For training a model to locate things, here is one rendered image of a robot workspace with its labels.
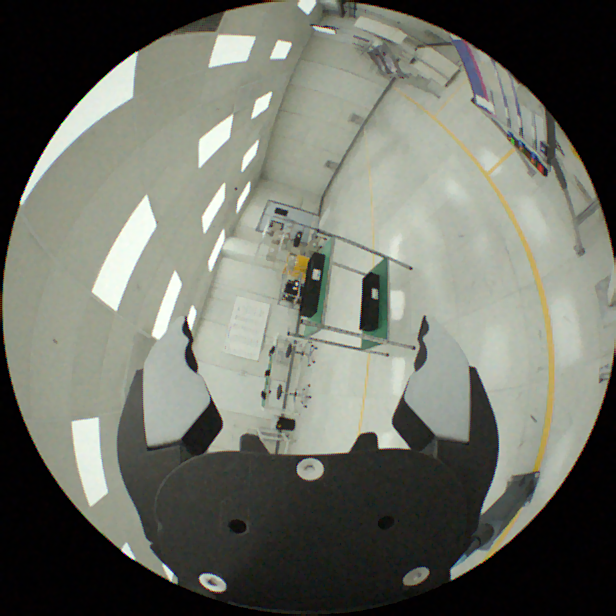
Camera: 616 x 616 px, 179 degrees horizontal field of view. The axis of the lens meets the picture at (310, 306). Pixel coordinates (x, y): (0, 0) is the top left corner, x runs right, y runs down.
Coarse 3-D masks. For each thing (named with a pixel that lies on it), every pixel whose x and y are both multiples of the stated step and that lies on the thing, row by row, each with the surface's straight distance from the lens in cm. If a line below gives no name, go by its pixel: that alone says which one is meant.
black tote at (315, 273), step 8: (312, 256) 212; (320, 256) 205; (312, 264) 197; (320, 264) 200; (312, 272) 193; (320, 272) 196; (312, 280) 190; (320, 280) 192; (304, 288) 203; (312, 288) 186; (320, 288) 189; (304, 296) 200; (312, 296) 184; (304, 304) 179; (312, 304) 181; (304, 312) 185; (312, 312) 182
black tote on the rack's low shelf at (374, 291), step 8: (368, 280) 239; (376, 280) 223; (368, 288) 235; (376, 288) 219; (368, 296) 231; (376, 296) 215; (368, 304) 227; (376, 304) 211; (360, 312) 219; (368, 312) 224; (376, 312) 209; (360, 320) 216; (368, 320) 221; (376, 320) 206; (360, 328) 214; (368, 328) 207; (376, 328) 206
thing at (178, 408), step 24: (168, 336) 11; (192, 336) 13; (168, 360) 9; (192, 360) 10; (144, 384) 9; (168, 384) 8; (192, 384) 8; (144, 408) 8; (168, 408) 8; (192, 408) 7; (216, 408) 8; (168, 432) 7; (192, 432) 7; (216, 432) 8
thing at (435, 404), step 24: (432, 336) 11; (432, 360) 9; (456, 360) 10; (408, 384) 8; (432, 384) 8; (456, 384) 9; (408, 408) 7; (432, 408) 7; (456, 408) 8; (408, 432) 8; (432, 432) 7; (456, 432) 7
